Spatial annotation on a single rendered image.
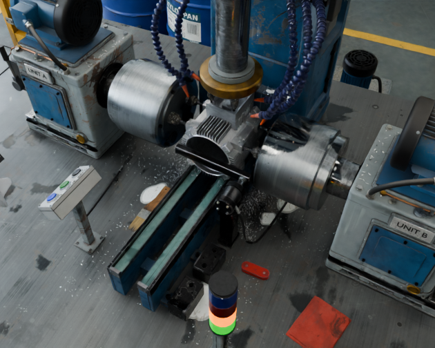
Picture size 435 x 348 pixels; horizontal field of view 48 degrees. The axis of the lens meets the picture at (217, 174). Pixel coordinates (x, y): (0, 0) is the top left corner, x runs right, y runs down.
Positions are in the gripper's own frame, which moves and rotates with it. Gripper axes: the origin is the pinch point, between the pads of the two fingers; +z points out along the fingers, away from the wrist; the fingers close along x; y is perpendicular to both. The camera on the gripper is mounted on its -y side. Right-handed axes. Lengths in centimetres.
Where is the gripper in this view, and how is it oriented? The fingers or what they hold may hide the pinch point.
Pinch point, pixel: (1, 204)
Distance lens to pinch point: 133.1
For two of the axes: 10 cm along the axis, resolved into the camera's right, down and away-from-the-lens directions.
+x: -7.3, 0.4, 6.8
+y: 5.0, -6.6, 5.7
